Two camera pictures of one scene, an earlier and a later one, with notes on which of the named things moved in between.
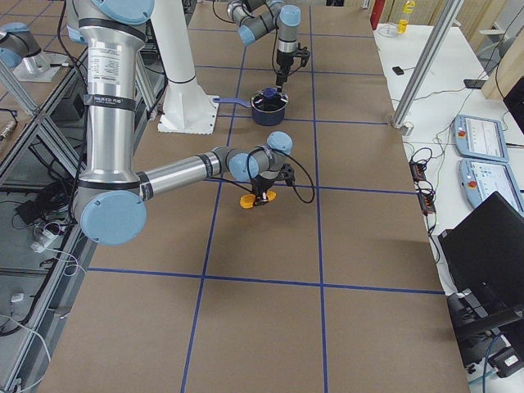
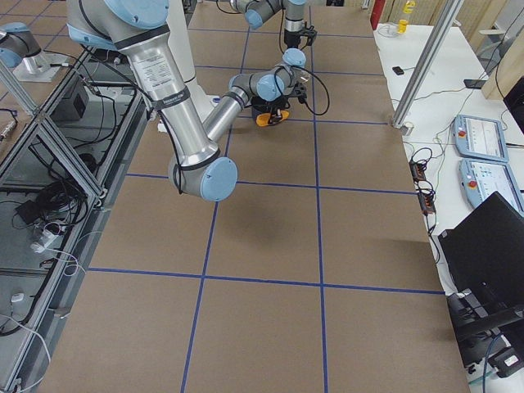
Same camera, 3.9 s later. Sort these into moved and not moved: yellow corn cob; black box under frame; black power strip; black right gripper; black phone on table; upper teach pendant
Moved: black right gripper; yellow corn cob
Not moved: black phone on table; black power strip; black box under frame; upper teach pendant
